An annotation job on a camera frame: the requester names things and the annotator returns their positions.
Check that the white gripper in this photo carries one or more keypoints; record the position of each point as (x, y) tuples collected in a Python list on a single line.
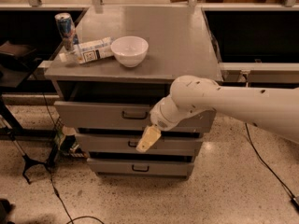
[(160, 118)]

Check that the grey top drawer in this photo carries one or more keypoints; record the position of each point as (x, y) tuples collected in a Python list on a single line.
[(108, 116)]

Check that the grey drawer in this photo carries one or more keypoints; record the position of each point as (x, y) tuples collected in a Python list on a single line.
[(108, 116), (150, 168), (127, 143)]

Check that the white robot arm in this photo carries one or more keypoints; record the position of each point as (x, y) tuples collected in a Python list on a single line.
[(273, 110)]

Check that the grey bottom drawer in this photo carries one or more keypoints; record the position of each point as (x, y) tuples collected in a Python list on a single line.
[(150, 168)]

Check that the grey middle drawer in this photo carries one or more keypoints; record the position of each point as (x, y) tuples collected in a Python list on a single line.
[(127, 143)]

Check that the grey drawer cabinet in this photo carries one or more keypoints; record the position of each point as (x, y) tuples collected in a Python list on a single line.
[(179, 44)]

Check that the green snack bag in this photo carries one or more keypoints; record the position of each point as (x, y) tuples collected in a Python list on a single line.
[(67, 143)]

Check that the white ceramic bowl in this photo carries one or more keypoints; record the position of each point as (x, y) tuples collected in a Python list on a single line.
[(130, 51)]

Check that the white milk carton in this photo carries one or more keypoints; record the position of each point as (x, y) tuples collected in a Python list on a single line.
[(89, 51)]

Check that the black tripod stand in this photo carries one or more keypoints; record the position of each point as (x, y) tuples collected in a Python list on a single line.
[(28, 162)]

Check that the blue energy drink can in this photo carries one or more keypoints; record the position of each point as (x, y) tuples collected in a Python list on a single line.
[(67, 30)]

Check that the black top drawer handle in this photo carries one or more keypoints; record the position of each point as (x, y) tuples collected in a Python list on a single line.
[(135, 116)]

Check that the metal frame rail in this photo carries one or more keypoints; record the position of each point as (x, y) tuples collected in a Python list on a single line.
[(285, 73)]

